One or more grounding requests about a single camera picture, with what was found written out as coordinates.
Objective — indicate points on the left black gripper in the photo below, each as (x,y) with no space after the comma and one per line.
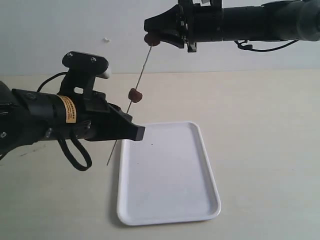
(94,119)

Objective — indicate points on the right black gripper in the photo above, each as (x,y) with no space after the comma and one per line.
(195,23)

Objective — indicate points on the dried red date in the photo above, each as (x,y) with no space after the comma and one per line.
(135,96)
(151,40)

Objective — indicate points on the thin metal skewer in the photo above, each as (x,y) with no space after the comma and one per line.
(140,77)

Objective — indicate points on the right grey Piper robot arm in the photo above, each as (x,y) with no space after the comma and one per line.
(279,21)

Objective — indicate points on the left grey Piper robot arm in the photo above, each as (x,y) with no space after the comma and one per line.
(28,117)

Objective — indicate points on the white plastic tray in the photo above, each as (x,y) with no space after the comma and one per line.
(167,177)

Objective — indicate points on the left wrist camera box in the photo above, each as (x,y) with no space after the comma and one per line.
(83,69)

